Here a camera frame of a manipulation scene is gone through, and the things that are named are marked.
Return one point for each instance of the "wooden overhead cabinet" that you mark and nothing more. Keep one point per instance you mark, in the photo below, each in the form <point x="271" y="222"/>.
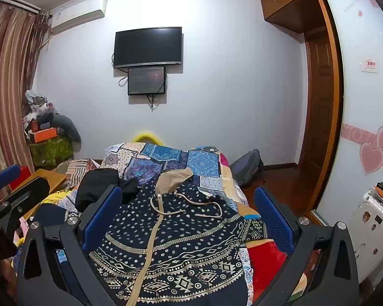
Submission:
<point x="284" y="6"/>

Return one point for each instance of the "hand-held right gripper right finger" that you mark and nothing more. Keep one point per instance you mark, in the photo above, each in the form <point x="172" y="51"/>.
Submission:
<point x="271" y="220"/>

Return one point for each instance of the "black wall television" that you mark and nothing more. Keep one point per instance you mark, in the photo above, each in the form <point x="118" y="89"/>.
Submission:
<point x="146" y="47"/>

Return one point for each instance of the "blue patchwork quilt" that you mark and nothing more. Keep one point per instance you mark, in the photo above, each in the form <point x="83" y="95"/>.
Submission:
<point x="194" y="162"/>

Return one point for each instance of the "white air conditioner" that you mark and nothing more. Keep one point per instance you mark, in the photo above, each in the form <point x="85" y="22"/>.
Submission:
<point x="76" y="16"/>

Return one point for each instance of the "white sliding wardrobe door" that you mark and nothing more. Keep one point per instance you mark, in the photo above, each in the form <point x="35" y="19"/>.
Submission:
<point x="354" y="102"/>

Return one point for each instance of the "striped bedding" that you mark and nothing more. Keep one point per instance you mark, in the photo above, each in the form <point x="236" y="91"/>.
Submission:
<point x="78" y="169"/>

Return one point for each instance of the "small black wall monitor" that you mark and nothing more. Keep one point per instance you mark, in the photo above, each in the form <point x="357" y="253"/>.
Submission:
<point x="146" y="80"/>

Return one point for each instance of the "orange box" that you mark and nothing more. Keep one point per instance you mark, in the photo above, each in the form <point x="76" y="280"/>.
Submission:
<point x="44" y="134"/>

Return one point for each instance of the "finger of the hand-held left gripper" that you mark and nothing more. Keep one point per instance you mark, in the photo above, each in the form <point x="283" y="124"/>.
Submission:
<point x="28" y="193"/>
<point x="3" y="178"/>

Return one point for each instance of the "pile of household clutter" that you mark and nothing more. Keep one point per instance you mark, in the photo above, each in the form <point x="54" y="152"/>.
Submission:
<point x="35" y="108"/>

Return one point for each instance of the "small wooden table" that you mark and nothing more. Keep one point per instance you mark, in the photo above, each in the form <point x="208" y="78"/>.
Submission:
<point x="49" y="177"/>

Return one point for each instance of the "grey backpack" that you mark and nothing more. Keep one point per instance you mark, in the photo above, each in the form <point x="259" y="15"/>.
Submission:
<point x="247" y="167"/>

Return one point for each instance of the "white appliance with stickers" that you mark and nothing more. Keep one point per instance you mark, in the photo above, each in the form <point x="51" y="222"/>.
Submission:
<point x="373" y="239"/>

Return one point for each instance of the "multicolour fleece blanket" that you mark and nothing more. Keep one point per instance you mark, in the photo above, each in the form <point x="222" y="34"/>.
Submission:
<point x="261" y="261"/>

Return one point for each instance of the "yellow printed cloth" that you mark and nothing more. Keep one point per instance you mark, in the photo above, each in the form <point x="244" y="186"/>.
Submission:
<point x="59" y="196"/>

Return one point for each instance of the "yellow plastic object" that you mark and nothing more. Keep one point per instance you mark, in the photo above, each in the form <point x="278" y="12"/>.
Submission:
<point x="145" y="135"/>

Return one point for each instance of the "white curtain rail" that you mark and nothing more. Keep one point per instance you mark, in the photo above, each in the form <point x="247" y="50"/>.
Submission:
<point x="19" y="3"/>

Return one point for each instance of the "wooden door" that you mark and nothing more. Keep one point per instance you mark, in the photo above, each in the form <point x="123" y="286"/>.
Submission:
<point x="319" y="102"/>

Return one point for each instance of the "striped brown curtain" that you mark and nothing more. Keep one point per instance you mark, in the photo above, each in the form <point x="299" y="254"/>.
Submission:
<point x="9" y="86"/>

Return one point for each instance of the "red box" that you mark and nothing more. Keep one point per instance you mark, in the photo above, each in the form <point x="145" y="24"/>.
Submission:
<point x="25" y="173"/>

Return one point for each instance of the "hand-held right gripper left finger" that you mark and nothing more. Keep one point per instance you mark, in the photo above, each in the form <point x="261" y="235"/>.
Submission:
<point x="103" y="216"/>

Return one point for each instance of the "black garment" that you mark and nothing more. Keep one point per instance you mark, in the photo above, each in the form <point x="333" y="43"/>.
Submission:
<point x="95" y="185"/>

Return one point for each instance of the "navy patterned hoodie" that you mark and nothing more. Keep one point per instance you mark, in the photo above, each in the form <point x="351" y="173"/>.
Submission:
<point x="166" y="248"/>

